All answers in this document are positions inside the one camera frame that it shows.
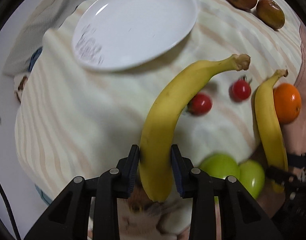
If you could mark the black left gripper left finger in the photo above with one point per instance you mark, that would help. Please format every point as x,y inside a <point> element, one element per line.
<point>67,216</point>

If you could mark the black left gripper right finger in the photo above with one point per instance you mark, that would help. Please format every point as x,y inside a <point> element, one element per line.
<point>227,199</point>

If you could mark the green apple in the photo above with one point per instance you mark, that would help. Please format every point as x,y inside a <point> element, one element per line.
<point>220,165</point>
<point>252,177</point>

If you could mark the small yellow banana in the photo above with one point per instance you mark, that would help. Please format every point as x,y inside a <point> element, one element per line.
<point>268,125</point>

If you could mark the orange fruit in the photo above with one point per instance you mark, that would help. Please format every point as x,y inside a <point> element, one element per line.
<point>288,103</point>

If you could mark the large yellow banana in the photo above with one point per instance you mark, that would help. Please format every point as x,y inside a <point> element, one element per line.
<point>157,135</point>

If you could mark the cherry tomato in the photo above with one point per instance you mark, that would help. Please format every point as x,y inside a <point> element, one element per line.
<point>240,90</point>
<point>200,104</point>

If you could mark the dark red apple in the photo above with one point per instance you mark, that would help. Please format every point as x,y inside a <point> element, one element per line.
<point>270,13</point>

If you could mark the striped cream blanket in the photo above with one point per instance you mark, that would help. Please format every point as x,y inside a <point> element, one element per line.
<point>72,122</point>

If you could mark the teddy bear print pillow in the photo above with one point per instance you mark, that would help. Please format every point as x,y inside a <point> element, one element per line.
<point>19,82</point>

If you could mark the white ceramic plate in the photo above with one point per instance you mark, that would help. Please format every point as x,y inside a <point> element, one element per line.
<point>114,35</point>

